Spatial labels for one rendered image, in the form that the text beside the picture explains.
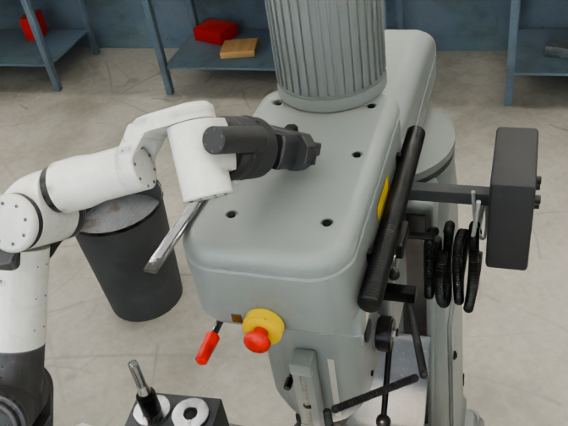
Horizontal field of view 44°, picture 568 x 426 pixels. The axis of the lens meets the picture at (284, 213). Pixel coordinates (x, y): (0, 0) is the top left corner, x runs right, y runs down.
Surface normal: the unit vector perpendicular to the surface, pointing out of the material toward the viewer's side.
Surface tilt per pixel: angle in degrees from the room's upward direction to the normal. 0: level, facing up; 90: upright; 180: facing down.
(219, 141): 60
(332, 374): 90
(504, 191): 90
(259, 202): 0
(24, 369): 78
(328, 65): 90
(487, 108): 0
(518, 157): 0
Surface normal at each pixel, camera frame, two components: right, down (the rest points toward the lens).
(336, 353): 0.00, 0.62
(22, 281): 0.54, 0.18
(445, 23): -0.29, 0.62
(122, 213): -0.14, -0.78
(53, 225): 0.95, 0.22
